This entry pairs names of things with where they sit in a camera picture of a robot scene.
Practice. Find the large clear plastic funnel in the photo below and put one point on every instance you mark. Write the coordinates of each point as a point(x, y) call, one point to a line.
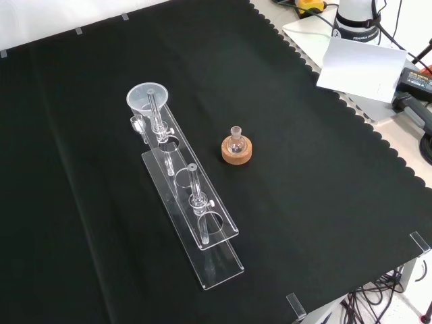
point(140, 98)

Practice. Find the clear acrylic funnel stand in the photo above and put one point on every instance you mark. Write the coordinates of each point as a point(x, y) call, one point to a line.
point(216, 266)

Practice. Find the small round-bottom glass flask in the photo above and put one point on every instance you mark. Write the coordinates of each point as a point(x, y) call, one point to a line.
point(235, 143)

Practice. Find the black bench cloth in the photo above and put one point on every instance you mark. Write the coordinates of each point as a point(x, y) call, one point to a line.
point(303, 202)

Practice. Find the pale board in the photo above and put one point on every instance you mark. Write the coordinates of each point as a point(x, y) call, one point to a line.
point(307, 28)

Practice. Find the clear acrylic cloth clip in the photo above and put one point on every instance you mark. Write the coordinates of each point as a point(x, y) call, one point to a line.
point(296, 305)
point(420, 241)

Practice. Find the white paper sheet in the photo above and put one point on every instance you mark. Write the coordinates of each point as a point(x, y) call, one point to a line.
point(361, 71)

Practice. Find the yellow stop button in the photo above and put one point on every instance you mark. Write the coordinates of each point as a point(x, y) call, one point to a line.
point(310, 6)

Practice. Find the black power adapter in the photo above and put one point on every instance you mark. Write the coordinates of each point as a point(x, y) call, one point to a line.
point(416, 81)

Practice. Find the black tripod leg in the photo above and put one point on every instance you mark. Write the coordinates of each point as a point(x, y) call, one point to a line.
point(422, 54)

